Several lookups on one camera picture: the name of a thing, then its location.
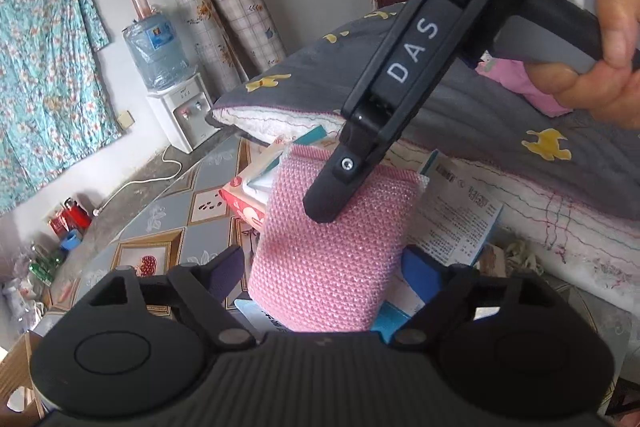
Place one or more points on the grey quilt yellow print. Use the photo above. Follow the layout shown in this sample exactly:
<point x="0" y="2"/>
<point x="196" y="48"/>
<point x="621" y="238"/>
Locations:
<point x="310" y="102"/>

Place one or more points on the person's right hand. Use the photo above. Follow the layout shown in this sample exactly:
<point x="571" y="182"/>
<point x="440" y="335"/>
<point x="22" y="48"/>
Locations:
<point x="620" y="72"/>

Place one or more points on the white water dispenser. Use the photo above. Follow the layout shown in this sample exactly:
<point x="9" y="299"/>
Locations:
<point x="175" y="117"/>

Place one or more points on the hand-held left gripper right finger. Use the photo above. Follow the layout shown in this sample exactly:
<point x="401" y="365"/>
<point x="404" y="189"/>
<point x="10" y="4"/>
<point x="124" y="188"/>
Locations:
<point x="420" y="272"/>

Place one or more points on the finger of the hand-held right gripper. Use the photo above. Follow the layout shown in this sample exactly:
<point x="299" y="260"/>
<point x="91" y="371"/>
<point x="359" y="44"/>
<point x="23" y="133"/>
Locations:
<point x="335" y="187"/>

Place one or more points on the pink wet wipes pack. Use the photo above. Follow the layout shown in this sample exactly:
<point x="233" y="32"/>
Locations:
<point x="245" y="207"/>

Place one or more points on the fruit print mat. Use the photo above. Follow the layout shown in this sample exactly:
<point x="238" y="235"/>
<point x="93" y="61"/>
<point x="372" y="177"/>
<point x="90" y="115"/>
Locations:
<point x="210" y="187"/>

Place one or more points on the green glass bottle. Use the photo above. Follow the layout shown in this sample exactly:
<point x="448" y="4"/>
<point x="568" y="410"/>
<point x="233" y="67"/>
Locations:
<point x="47" y="264"/>

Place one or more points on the white blue printed packet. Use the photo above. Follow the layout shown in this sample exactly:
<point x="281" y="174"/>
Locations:
<point x="460" y="207"/>

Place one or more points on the clear plastic bag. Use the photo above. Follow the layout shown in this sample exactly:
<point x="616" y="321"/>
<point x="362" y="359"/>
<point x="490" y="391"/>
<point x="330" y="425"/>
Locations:
<point x="15" y="297"/>

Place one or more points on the pink pillow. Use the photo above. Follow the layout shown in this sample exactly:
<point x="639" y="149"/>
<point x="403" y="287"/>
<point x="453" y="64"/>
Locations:
<point x="515" y="79"/>

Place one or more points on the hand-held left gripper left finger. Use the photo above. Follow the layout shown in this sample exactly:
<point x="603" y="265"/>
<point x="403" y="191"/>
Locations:
<point x="227" y="272"/>

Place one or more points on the blue water bottle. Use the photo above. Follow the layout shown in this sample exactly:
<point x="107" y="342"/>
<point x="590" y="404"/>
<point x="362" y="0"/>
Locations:
<point x="155" y="52"/>

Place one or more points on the pink knitted sponge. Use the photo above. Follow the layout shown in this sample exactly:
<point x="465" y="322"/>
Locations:
<point x="325" y="257"/>

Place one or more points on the pink bottle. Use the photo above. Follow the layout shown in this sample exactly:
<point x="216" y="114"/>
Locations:
<point x="141" y="7"/>

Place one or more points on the turquoise floral wall cloth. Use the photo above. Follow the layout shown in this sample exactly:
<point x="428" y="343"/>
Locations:
<point x="45" y="82"/>

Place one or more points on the wall socket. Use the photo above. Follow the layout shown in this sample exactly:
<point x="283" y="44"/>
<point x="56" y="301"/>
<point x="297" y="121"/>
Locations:
<point x="126" y="120"/>

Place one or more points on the grid pattern wallpaper roll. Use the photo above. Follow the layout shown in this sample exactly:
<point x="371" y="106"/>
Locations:
<point x="250" y="17"/>

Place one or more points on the floral wallpaper roll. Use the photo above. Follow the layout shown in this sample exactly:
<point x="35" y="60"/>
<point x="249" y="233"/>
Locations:
<point x="210" y="37"/>

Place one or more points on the red box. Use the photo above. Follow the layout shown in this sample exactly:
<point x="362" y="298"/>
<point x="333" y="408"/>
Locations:
<point x="60" y="222"/>

